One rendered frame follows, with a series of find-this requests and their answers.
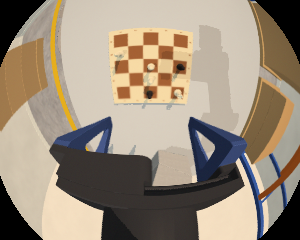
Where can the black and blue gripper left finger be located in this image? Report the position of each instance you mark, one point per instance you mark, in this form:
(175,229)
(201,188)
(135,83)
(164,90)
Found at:
(78,139)

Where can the white pawn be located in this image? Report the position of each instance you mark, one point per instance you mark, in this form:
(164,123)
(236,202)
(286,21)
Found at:
(150,66)
(150,79)

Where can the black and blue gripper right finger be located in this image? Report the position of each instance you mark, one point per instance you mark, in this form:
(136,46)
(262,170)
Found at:
(228,148)

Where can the brown and cream chessboard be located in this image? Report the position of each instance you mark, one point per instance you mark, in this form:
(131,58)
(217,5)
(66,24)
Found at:
(165,48)

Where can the black chess pawn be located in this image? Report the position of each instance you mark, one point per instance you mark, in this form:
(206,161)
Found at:
(180,67)
(149,94)

